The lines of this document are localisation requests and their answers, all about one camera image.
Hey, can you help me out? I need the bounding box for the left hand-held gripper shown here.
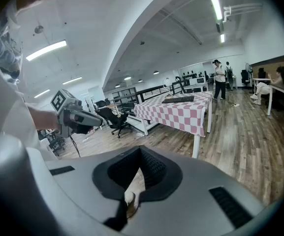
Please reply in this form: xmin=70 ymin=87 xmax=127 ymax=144
xmin=50 ymin=88 xmax=105 ymax=139

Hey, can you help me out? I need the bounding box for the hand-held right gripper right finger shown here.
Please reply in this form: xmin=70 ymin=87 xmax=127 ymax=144
xmin=139 ymin=146 xmax=183 ymax=203

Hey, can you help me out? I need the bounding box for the white ceiling pipe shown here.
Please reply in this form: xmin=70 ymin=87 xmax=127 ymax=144
xmin=222 ymin=3 xmax=263 ymax=23

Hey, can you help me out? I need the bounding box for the pink white checkered tablecloth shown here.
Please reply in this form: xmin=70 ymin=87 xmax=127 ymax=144
xmin=133 ymin=91 xmax=214 ymax=138

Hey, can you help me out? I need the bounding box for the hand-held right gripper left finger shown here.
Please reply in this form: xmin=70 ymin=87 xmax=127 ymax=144
xmin=92 ymin=146 xmax=143 ymax=201

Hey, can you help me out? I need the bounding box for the small white table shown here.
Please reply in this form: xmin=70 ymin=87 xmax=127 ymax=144
xmin=252 ymin=78 xmax=272 ymax=95

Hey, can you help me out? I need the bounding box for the white printed t-shirt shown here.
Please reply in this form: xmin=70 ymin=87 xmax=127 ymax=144
xmin=0 ymin=0 xmax=59 ymax=162

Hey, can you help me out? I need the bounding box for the black railing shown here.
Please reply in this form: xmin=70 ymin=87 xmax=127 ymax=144
xmin=111 ymin=85 xmax=179 ymax=108

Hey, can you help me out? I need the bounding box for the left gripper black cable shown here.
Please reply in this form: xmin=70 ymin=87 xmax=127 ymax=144
xmin=69 ymin=135 xmax=81 ymax=158

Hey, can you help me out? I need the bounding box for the black keyboard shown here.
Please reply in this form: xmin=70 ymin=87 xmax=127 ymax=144
xmin=161 ymin=96 xmax=195 ymax=104

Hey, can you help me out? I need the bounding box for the black office chair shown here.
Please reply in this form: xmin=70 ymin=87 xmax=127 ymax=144
xmin=95 ymin=106 xmax=134 ymax=139

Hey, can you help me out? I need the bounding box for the person's left forearm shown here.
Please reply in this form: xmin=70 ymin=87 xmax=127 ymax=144
xmin=27 ymin=104 xmax=60 ymax=132

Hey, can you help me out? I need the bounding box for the white desk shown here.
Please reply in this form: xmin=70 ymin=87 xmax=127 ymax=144
xmin=183 ymin=82 xmax=209 ymax=93

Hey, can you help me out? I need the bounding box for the gold globe desk lamp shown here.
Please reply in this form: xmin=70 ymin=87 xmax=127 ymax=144
xmin=162 ymin=77 xmax=172 ymax=98

